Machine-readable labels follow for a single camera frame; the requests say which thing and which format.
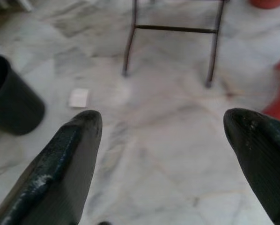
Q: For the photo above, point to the red plastic bucket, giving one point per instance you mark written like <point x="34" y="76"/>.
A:
<point x="267" y="3"/>

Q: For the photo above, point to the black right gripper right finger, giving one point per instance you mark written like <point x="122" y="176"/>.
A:
<point x="264" y="152"/>

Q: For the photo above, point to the brown metal chair frame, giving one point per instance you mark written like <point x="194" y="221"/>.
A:
<point x="175" y="28"/>

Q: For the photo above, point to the black rubbish bin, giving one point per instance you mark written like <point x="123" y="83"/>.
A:
<point x="13" y="105"/>

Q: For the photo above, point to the white paper scrap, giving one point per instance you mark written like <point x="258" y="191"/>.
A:
<point x="78" y="98"/>

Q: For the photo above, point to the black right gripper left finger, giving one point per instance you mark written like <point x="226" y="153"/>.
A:
<point x="67" y="168"/>

